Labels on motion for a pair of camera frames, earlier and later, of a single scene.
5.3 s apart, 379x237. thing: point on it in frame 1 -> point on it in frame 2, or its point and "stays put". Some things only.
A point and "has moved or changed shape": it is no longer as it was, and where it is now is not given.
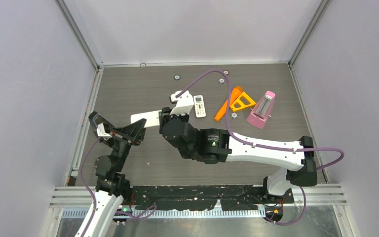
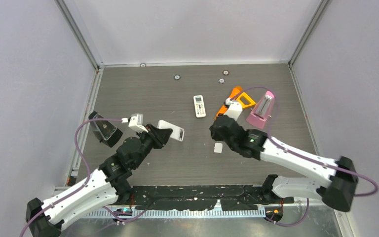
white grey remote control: [152, 118] has moved or changed shape
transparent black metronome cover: [95, 119] stays put
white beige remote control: [199, 106] stays put
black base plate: [226, 197] stays put
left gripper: [135, 130] -> [159, 137]
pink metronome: [262, 110] stays put
